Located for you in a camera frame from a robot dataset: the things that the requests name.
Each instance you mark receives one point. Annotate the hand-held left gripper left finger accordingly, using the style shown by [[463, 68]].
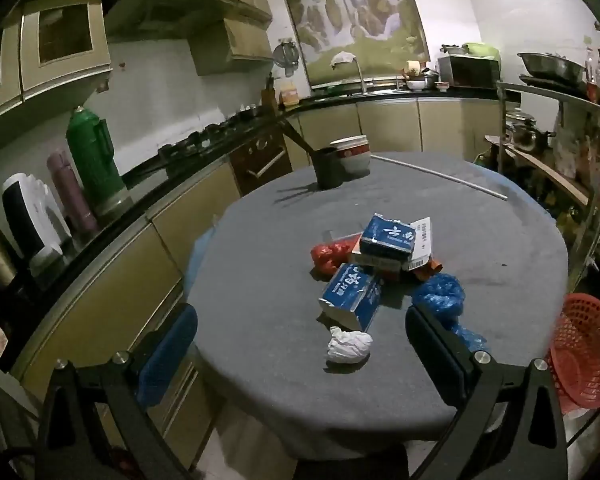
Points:
[[167, 355]]

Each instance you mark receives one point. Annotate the orange and white box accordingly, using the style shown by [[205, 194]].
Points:
[[375, 263]]

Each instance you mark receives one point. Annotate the range hood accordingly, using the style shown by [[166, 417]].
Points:
[[180, 10]]

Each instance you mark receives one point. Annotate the brown knife block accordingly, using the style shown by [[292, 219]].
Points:
[[269, 97]]

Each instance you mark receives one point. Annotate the metal faucet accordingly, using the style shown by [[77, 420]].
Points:
[[361, 77]]

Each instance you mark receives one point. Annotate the steel microwave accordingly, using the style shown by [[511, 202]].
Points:
[[467, 72]]

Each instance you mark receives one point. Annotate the large metal basin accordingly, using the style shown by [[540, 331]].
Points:
[[550, 65]]

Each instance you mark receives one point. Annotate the red mesh basket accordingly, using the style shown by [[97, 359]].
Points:
[[590, 350]]

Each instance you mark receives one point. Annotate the red plastic bag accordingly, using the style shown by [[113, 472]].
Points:
[[330, 257]]

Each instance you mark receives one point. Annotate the metal shelf rack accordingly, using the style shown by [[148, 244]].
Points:
[[501, 120]]

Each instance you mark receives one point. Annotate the black kitchen countertop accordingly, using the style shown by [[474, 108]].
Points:
[[140, 185]]

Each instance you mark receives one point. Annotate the stacked white red-banded bowls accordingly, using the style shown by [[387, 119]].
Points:
[[355, 157]]

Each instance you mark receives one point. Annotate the dark built-in oven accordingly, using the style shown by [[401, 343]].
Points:
[[260, 160]]

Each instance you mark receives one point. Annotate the yellow upper cabinet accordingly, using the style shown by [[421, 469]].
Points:
[[65, 35]]

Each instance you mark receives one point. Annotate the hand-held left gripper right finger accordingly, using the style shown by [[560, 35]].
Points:
[[440, 355]]

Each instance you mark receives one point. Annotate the wooden plank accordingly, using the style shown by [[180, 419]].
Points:
[[555, 175]]

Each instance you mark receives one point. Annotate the yellow lower cabinets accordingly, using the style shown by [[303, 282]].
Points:
[[105, 285]]

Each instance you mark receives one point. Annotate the black gas stove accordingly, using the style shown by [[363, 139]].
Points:
[[205, 135]]

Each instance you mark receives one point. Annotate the orange paper bundle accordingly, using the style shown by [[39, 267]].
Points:
[[425, 271]]

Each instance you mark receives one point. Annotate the blue cardboard box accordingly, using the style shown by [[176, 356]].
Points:
[[387, 237], [350, 292]]

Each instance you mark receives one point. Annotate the pink thermos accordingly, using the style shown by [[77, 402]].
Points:
[[70, 195]]

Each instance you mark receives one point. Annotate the white and black appliance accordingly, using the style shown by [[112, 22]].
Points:
[[30, 220]]

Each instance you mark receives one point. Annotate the white tissue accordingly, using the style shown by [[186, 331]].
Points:
[[347, 347]]

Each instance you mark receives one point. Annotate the white rag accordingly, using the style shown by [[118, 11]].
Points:
[[342, 59]]

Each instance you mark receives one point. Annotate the blue plastic bag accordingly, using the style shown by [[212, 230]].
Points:
[[437, 295]]

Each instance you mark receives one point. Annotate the green plastic container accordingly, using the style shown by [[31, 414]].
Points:
[[480, 50]]

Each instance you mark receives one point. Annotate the waterfall wall poster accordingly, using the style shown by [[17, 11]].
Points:
[[350, 15]]

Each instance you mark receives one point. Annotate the small orange packet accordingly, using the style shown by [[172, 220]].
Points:
[[288, 96]]

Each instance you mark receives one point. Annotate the white barcode box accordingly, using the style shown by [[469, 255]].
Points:
[[422, 240]]

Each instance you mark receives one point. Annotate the white thin rod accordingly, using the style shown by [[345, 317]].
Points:
[[440, 176]]

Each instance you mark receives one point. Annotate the metal pot with lid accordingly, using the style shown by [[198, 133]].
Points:
[[522, 132]]

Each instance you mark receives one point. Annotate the round metal colander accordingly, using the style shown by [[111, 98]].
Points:
[[285, 55]]

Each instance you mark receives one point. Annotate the green thermos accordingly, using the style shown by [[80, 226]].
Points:
[[92, 160]]

